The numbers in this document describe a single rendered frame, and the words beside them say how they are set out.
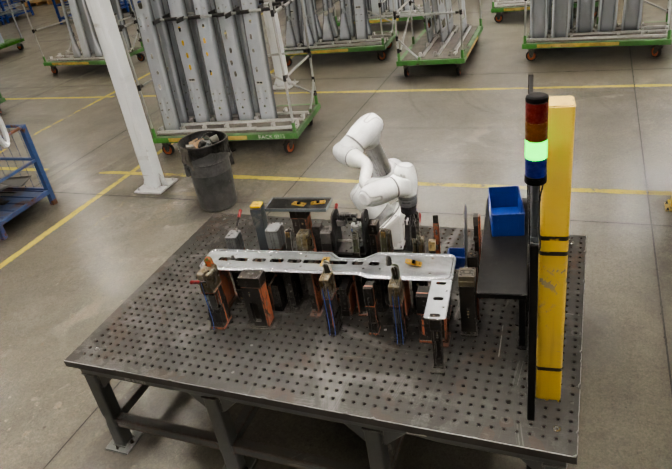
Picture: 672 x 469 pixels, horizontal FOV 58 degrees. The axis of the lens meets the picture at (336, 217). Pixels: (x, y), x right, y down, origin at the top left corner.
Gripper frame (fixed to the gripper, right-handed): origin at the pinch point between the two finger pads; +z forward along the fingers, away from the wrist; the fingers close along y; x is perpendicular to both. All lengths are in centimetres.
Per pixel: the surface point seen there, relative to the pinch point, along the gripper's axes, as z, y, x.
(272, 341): 45, 29, -71
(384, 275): 14.3, 10.0, -12.9
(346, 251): 17.9, -15.8, -39.3
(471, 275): 8.5, 15.2, 29.7
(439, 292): 14.2, 21.7, 15.5
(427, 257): 14.1, -6.9, 6.1
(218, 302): 31, 18, -104
